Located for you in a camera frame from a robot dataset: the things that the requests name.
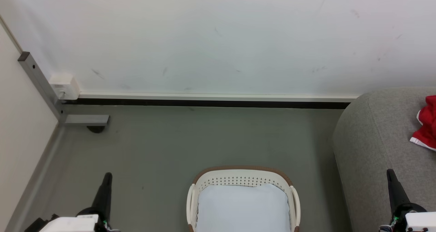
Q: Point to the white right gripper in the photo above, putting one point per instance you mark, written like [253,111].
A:
[417,221]

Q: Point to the white wall box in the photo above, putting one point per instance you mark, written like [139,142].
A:
[64,85]

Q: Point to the white laundry basket brown rim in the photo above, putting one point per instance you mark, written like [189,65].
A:
[240,176]

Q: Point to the white baseboard strip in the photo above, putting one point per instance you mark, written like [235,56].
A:
[218,97]

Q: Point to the grey fabric sofa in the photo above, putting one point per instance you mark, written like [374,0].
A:
[378,140]

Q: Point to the grey metal frame post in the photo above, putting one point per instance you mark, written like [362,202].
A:
[42,85]

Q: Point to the pale blue cloth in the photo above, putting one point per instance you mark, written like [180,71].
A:
[243,208]

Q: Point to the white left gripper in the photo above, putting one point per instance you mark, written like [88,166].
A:
[73,224]

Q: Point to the red clothing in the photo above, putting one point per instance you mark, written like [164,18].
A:
[428,126]

